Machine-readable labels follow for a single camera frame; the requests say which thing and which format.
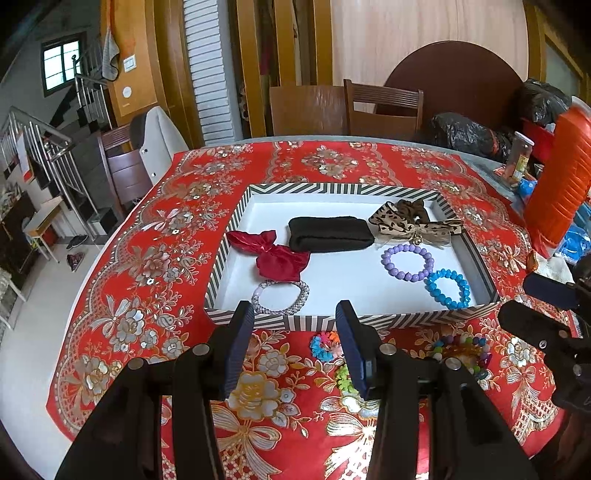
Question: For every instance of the white louvered door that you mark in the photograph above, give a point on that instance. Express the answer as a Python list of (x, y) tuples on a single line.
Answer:
[(210, 69)]

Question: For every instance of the striped jewelry box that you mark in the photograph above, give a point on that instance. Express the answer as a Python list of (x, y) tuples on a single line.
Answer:
[(346, 277)]

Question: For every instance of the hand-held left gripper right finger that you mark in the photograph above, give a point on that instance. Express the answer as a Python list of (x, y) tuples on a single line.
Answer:
[(355, 350)]

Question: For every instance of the red plastic basin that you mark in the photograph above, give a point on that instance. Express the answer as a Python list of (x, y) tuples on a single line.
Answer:
[(540, 138)]

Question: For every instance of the white padded chair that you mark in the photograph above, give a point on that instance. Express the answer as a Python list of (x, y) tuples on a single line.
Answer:
[(159, 138)]

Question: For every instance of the small black plastic bag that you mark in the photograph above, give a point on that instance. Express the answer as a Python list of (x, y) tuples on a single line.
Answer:
[(542, 101)]

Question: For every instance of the orange plastic container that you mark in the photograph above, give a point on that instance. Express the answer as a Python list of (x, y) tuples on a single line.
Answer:
[(563, 184)]

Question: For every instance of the slatted wooden chair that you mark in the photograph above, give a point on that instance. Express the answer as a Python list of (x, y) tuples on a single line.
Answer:
[(369, 122)]

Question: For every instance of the large black plastic bag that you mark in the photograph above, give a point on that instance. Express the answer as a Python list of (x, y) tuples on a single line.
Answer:
[(466, 134)]

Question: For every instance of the grey hanging cloth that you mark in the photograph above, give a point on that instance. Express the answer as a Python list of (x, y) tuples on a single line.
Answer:
[(111, 55)]

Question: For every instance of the white towel orange trim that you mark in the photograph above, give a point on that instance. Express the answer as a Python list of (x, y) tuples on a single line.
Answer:
[(558, 270)]

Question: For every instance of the black headband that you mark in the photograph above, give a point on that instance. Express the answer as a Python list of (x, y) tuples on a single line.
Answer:
[(330, 233)]

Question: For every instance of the red floral tablecloth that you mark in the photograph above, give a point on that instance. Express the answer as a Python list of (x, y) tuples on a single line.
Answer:
[(138, 258)]

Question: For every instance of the small white desk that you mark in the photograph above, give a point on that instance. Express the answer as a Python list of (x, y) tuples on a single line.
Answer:
[(44, 217)]

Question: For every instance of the blue patterned plastic bag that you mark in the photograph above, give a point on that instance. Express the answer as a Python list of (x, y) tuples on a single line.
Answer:
[(577, 240)]

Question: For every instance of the solid-back wooden chair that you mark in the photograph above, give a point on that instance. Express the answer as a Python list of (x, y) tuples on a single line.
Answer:
[(307, 110)]

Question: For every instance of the clear plastic jar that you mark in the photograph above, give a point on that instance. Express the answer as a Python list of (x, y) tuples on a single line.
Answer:
[(519, 161)]

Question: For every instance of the window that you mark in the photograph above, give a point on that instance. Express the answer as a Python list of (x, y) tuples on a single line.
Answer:
[(62, 64)]

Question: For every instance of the round brown tabletop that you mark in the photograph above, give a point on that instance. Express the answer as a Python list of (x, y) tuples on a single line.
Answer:
[(461, 69)]

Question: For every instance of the metal stair railing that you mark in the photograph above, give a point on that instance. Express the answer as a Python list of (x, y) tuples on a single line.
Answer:
[(46, 138)]

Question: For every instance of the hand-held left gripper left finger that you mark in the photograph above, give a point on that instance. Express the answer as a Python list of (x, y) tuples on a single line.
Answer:
[(238, 350)]

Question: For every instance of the white light switch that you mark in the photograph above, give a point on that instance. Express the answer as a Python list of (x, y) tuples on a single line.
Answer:
[(129, 63)]

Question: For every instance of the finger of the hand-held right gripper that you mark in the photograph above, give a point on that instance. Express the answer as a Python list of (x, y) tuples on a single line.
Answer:
[(531, 325), (551, 290)]

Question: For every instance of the dark wooden chair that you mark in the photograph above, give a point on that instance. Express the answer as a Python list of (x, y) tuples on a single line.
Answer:
[(122, 170)]

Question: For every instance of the small blue plastic bag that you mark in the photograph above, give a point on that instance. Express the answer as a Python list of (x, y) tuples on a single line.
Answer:
[(528, 187)]

